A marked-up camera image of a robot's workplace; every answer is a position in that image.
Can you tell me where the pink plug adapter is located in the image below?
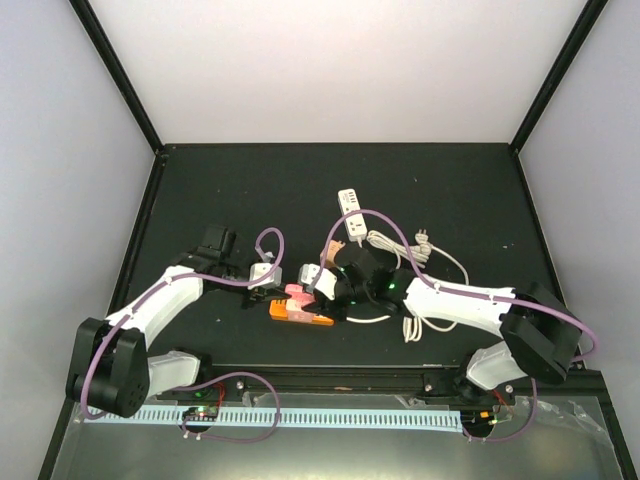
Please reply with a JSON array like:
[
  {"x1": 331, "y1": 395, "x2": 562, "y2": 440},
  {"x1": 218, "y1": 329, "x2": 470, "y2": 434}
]
[{"x1": 285, "y1": 284, "x2": 315, "y2": 309}]

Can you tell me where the beige cube plug adapter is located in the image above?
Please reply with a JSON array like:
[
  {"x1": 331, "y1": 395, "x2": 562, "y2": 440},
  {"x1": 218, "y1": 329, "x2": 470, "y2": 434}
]
[{"x1": 320, "y1": 240, "x2": 345, "y2": 268}]

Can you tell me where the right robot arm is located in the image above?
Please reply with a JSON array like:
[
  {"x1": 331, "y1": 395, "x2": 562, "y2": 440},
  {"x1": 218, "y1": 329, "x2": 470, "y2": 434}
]
[{"x1": 298, "y1": 246, "x2": 582, "y2": 405}]

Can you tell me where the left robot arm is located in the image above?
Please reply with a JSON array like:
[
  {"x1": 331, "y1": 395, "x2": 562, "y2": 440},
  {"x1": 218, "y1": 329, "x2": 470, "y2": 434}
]
[{"x1": 65, "y1": 226, "x2": 285, "y2": 420}]

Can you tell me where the orange power strip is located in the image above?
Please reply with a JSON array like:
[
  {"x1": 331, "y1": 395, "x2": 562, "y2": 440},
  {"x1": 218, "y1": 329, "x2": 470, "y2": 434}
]
[{"x1": 269, "y1": 300, "x2": 334, "y2": 327}]

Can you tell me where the white cube socket adapter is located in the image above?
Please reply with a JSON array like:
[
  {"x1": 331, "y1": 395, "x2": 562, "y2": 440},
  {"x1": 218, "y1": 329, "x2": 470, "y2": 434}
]
[{"x1": 286, "y1": 307, "x2": 314, "y2": 323}]

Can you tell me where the white power strip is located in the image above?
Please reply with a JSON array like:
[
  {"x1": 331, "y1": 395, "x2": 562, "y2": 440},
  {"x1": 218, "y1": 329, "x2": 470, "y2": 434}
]
[{"x1": 337, "y1": 188, "x2": 368, "y2": 245}]

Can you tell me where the left circuit board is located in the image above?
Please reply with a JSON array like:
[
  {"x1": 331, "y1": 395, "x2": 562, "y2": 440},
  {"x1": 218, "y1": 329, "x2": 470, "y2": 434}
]
[{"x1": 182, "y1": 406, "x2": 219, "y2": 422}]

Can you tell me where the circuit board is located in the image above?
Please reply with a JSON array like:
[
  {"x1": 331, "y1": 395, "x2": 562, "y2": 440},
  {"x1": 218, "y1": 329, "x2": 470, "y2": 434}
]
[
  {"x1": 460, "y1": 410, "x2": 501, "y2": 427},
  {"x1": 182, "y1": 406, "x2": 219, "y2": 422}
]

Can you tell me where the right circuit board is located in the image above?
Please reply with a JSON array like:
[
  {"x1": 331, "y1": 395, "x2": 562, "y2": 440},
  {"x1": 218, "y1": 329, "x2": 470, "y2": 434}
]
[{"x1": 460, "y1": 410, "x2": 501, "y2": 427}]

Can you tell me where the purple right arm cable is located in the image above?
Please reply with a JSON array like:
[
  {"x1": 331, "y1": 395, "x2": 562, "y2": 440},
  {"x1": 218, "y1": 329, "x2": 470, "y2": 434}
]
[{"x1": 307, "y1": 209, "x2": 600, "y2": 362}]

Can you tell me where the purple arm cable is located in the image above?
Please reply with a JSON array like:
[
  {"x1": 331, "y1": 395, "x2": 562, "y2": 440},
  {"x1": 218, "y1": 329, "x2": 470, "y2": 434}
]
[
  {"x1": 307, "y1": 209, "x2": 600, "y2": 362},
  {"x1": 79, "y1": 227, "x2": 287, "y2": 420}
]

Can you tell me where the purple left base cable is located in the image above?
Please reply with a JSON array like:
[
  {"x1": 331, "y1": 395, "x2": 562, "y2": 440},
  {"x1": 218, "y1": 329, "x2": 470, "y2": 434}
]
[{"x1": 172, "y1": 370, "x2": 281, "y2": 445}]

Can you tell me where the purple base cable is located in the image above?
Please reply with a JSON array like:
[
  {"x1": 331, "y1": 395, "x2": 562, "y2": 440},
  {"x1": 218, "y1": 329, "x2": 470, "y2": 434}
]
[
  {"x1": 172, "y1": 370, "x2": 281, "y2": 445},
  {"x1": 462, "y1": 377, "x2": 540, "y2": 445}
]

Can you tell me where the light blue slotted cable duct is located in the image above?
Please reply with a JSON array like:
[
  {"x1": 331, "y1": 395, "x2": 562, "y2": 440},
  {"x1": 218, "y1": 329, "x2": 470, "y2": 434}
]
[{"x1": 94, "y1": 405, "x2": 463, "y2": 433}]

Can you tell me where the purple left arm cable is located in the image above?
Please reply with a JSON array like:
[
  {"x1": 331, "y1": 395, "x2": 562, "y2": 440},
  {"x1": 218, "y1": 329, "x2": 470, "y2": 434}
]
[{"x1": 79, "y1": 227, "x2": 287, "y2": 420}]

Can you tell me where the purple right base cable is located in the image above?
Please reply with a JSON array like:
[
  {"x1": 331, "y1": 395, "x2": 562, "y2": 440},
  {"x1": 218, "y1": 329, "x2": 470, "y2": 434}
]
[{"x1": 462, "y1": 377, "x2": 540, "y2": 445}]

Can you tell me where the black mounting rail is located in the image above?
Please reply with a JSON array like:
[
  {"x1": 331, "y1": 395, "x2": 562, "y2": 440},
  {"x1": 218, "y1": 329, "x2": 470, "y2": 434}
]
[{"x1": 162, "y1": 366, "x2": 608, "y2": 406}]

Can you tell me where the black left frame post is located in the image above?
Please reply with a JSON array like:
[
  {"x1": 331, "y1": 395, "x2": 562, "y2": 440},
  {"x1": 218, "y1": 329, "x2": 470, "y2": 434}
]
[{"x1": 69, "y1": 0, "x2": 164, "y2": 154}]

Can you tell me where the black frame post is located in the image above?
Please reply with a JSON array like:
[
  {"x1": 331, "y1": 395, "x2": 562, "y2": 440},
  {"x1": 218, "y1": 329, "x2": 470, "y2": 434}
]
[
  {"x1": 69, "y1": 0, "x2": 164, "y2": 154},
  {"x1": 509, "y1": 0, "x2": 609, "y2": 154}
]

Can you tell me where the black right frame post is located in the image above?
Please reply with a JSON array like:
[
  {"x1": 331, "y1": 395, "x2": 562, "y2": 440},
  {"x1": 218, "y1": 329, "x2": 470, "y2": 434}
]
[{"x1": 509, "y1": 0, "x2": 609, "y2": 154}]

